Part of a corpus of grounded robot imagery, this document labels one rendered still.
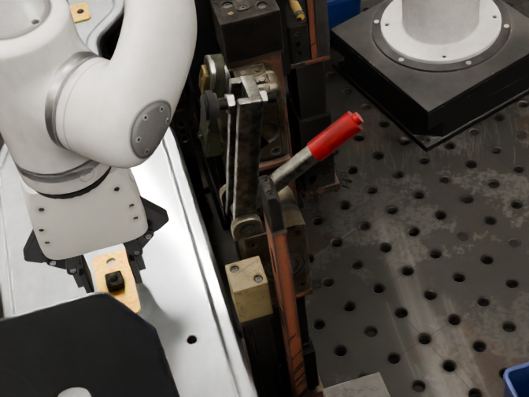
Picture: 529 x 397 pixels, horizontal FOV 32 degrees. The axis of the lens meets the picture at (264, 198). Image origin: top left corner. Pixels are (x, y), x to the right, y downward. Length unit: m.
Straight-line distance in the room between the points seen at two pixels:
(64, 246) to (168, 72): 0.24
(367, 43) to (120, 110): 0.87
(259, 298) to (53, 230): 0.20
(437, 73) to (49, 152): 0.82
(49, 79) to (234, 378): 0.33
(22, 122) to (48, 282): 0.29
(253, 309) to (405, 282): 0.45
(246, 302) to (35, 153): 0.25
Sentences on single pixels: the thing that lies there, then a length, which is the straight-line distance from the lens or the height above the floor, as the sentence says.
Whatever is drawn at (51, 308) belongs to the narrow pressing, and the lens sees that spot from 0.52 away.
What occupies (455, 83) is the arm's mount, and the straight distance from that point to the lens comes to 1.42.
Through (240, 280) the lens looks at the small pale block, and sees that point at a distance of 0.84.
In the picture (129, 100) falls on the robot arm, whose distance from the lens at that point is 0.67.
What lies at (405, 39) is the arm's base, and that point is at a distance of 1.48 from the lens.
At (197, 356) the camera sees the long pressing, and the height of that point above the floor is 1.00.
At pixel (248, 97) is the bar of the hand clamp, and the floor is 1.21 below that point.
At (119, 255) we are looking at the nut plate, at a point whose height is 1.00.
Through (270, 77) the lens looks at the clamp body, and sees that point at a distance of 1.02.
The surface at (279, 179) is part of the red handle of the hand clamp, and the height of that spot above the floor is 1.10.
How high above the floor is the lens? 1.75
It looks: 49 degrees down
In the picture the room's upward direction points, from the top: 9 degrees counter-clockwise
